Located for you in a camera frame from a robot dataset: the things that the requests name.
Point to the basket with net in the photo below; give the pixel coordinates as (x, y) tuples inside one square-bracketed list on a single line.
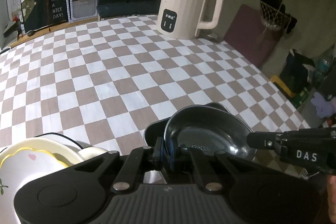
[(274, 17)]

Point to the person right hand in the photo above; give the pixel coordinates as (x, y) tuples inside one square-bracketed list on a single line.
[(331, 191)]

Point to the lemon pattern ceramic bowl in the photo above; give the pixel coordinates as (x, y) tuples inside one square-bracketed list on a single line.
[(19, 168)]

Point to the cream two-handled ceramic bowl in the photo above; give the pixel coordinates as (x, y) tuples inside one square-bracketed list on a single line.
[(65, 152)]

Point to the yellow stool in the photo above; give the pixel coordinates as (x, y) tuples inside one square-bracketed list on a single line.
[(282, 87)]

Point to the small square steel tray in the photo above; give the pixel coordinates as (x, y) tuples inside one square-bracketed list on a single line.
[(157, 129)]

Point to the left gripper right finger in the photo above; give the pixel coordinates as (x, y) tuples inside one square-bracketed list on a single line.
[(192, 166)]

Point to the checkered tablecloth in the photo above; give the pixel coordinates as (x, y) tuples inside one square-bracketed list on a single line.
[(103, 83)]

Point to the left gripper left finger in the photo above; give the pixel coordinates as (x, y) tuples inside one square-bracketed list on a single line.
[(131, 169)]

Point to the cream electric kettle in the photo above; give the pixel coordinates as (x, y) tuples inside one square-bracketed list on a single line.
[(183, 19)]

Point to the black have a nice day sign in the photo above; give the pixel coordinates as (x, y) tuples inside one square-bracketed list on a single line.
[(38, 14)]

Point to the white square plate black rim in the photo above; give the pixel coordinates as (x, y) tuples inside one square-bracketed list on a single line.
[(61, 139)]

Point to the rounded steel bowl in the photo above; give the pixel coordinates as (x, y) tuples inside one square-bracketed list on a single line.
[(209, 130)]

